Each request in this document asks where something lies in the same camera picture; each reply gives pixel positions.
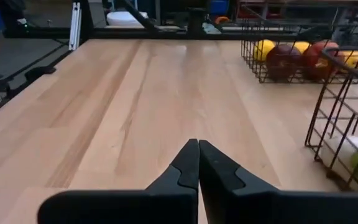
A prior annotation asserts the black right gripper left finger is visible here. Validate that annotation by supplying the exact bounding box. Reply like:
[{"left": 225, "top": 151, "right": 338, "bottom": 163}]
[{"left": 37, "top": 139, "right": 200, "bottom": 224}]

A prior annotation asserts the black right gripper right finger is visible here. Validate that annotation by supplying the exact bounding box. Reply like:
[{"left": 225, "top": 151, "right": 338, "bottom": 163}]
[{"left": 200, "top": 139, "right": 358, "bottom": 224}]

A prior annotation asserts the white garlic bulb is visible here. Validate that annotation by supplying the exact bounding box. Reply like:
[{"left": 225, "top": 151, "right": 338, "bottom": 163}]
[{"left": 318, "top": 133, "right": 358, "bottom": 166}]

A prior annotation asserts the dark red apple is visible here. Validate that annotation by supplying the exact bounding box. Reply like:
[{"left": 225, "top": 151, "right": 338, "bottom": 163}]
[{"left": 265, "top": 44, "right": 303, "bottom": 80}]

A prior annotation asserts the yellow lemon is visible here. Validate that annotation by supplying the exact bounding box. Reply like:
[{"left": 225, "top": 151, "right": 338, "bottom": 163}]
[
  {"left": 337, "top": 50, "right": 358, "bottom": 70},
  {"left": 292, "top": 41, "right": 311, "bottom": 54},
  {"left": 253, "top": 39, "right": 276, "bottom": 62}
]

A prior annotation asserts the red orange apple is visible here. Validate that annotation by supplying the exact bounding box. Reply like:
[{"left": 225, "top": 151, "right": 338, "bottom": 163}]
[{"left": 301, "top": 40, "right": 341, "bottom": 80}]

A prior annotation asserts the white round bucket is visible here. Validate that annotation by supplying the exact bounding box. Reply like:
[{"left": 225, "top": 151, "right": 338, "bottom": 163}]
[{"left": 106, "top": 11, "right": 149, "bottom": 27}]

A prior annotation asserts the silver aluminium profile bar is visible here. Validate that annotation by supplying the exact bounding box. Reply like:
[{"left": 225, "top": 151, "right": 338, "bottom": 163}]
[{"left": 68, "top": 2, "right": 82, "bottom": 51}]

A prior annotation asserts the black wire basket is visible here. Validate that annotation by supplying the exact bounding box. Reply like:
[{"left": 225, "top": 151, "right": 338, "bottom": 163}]
[
  {"left": 240, "top": 21, "right": 358, "bottom": 85},
  {"left": 304, "top": 46, "right": 358, "bottom": 192}
]

